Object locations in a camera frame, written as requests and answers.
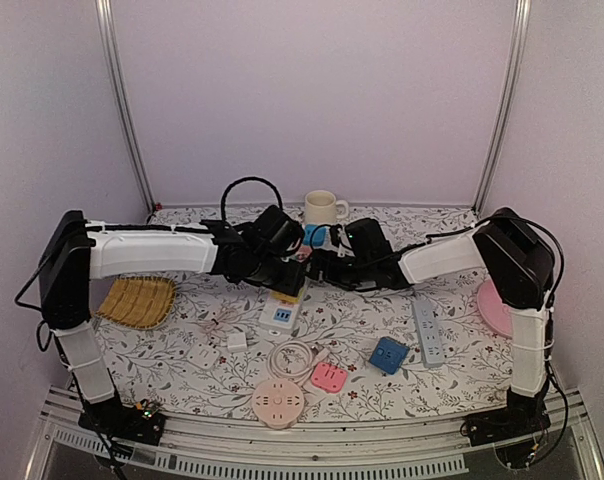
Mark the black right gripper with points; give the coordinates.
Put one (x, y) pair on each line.
(330, 275)

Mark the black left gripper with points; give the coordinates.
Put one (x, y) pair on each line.
(293, 283)

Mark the light blue small adapter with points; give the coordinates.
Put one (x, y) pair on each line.
(315, 235)

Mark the white colourful power strip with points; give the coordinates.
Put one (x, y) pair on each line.
(280, 311)

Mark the small white usb charger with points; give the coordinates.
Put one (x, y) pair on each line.
(237, 342)

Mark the grey blue power strip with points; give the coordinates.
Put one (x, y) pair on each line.
(428, 332)

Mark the dark blue cube socket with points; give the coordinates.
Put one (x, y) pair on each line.
(388, 355)

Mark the white square plug adapter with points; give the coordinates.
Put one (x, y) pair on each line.
(204, 356)

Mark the pink square plug adapter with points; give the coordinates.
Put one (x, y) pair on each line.
(328, 377)

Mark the pink round power strip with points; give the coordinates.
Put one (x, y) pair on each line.
(278, 403)

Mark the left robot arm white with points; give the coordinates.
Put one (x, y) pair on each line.
(81, 251)

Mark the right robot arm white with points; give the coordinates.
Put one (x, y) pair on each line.
(524, 261)

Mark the cream ceramic mug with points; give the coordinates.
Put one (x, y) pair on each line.
(323, 207)

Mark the yellow woven basket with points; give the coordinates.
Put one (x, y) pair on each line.
(139, 303)

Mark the pink round plate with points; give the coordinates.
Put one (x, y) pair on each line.
(494, 313)

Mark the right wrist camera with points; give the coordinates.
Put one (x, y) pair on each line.
(337, 241)

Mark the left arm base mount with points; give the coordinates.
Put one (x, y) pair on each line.
(141, 423)

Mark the front aluminium rail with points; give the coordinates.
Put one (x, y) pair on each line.
(195, 447)

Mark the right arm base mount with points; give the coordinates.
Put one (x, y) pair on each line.
(521, 416)

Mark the aluminium frame post left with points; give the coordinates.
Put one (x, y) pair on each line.
(108, 37)

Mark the aluminium frame post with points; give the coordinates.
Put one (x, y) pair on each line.
(108, 37)
(515, 56)

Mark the aluminium frame post right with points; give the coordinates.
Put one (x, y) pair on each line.
(515, 56)

